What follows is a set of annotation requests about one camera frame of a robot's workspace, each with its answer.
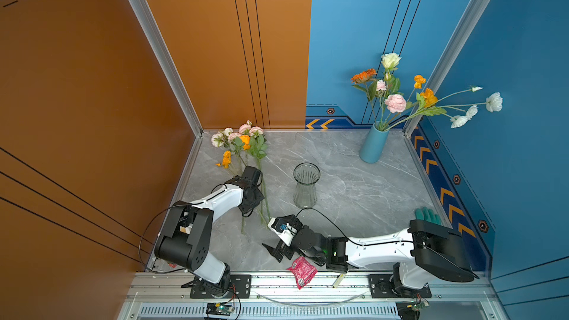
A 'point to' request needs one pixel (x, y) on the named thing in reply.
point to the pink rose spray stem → (245, 141)
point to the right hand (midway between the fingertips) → (269, 232)
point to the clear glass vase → (306, 175)
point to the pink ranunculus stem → (392, 104)
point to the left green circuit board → (219, 308)
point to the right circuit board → (410, 310)
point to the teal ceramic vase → (375, 142)
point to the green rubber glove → (427, 215)
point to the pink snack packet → (304, 271)
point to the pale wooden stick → (339, 280)
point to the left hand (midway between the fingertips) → (258, 198)
